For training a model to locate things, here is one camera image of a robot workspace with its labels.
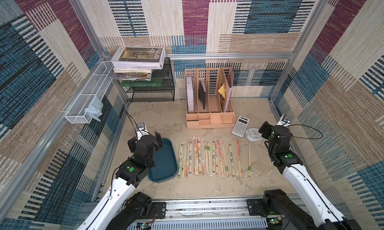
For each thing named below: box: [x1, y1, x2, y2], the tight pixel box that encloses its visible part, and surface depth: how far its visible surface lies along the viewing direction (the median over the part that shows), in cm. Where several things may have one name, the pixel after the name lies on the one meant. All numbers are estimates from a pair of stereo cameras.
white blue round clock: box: [245, 127, 263, 142], surface depth 98 cm
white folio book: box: [110, 46, 166, 70], surface depth 85 cm
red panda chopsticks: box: [214, 144, 219, 177], surface depth 91 cm
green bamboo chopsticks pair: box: [181, 142, 186, 178], surface depth 91 cm
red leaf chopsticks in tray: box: [201, 137, 206, 176], surface depth 93 cm
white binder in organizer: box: [186, 76, 194, 112], surface depth 104 cm
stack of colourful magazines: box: [108, 68, 152, 81], surface depth 83 cm
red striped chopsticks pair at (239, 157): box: [236, 139, 242, 177], surface depth 91 cm
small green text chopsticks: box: [177, 141, 183, 178], surface depth 91 cm
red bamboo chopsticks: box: [217, 140, 226, 178], surface depth 91 cm
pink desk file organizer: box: [185, 67, 236, 130], surface depth 107 cm
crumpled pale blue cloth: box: [84, 95, 104, 122], surface depth 69 cm
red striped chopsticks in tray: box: [193, 136, 199, 175], surface depth 93 cm
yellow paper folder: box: [217, 82, 225, 99], surface depth 91 cm
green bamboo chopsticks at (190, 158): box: [189, 141, 192, 175], surface depth 91 cm
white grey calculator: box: [231, 115, 250, 138], surface depth 106 cm
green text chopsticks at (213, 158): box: [212, 141, 216, 175], surface depth 91 cm
